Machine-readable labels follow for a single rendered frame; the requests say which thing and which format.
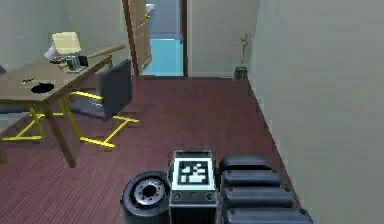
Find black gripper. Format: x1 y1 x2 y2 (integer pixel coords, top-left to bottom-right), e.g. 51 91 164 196
120 170 172 224

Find brown wooden table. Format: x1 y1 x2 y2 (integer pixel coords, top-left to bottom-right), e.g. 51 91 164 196
0 54 113 169

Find black round plate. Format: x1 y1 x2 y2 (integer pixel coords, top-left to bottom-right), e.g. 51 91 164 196
30 82 56 95

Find brown wooden room door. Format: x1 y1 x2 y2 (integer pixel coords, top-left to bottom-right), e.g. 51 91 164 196
121 0 153 77

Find potted green house plant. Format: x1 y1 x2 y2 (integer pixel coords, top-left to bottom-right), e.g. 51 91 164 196
233 32 252 81

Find cream shade table lamp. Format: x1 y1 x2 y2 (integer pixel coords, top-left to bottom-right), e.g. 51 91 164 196
51 31 88 74

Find white crumpled cloth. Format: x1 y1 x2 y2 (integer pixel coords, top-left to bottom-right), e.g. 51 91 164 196
44 43 60 62

